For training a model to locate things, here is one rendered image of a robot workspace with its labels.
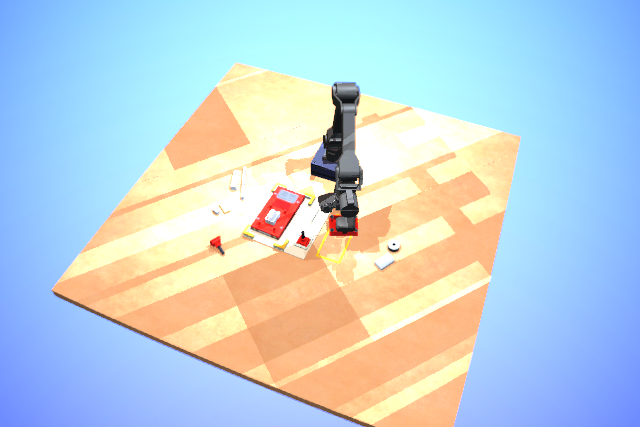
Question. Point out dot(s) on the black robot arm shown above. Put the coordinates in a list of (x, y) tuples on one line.
[(340, 145)]

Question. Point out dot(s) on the red hood shell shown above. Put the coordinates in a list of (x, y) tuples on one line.
[(332, 227)]

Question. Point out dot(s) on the black toy tyre with white hub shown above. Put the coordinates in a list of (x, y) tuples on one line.
[(394, 246)]

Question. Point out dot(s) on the light grey rectangular bar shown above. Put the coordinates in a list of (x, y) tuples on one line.
[(234, 180)]

